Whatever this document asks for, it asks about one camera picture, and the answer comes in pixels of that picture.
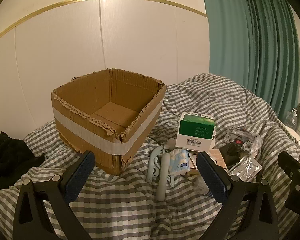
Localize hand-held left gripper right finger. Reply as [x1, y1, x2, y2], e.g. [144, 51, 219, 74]
[195, 152, 280, 240]

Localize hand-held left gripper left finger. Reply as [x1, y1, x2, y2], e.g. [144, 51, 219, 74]
[12, 151, 95, 240]

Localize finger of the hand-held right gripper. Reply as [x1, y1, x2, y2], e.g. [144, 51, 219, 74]
[277, 151, 300, 215]

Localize small tan cardboard box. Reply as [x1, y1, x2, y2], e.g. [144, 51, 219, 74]
[209, 149, 228, 169]

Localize green and white carton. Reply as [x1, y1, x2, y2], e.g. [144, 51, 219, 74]
[175, 112, 215, 152]

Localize blue patterned tissue pack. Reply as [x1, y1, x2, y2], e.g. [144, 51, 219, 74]
[168, 149, 190, 175]

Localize silver foil packet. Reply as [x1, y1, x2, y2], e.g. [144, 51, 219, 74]
[229, 155, 262, 180]

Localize clear bag with black adapter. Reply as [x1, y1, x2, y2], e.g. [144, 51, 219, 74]
[220, 126, 263, 164]

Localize white plastic tube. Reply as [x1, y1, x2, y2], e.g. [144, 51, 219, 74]
[157, 154, 170, 202]

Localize clear water jug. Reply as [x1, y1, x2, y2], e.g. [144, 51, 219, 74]
[286, 107, 300, 130]

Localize grey checked blanket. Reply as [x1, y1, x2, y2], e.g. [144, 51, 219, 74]
[0, 73, 300, 240]

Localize light blue plastic hanger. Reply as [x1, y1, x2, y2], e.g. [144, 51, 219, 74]
[146, 145, 175, 189]

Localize black cloth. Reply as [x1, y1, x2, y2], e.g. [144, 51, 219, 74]
[0, 131, 45, 193]

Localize green curtain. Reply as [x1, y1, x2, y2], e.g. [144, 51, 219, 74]
[200, 0, 300, 120]

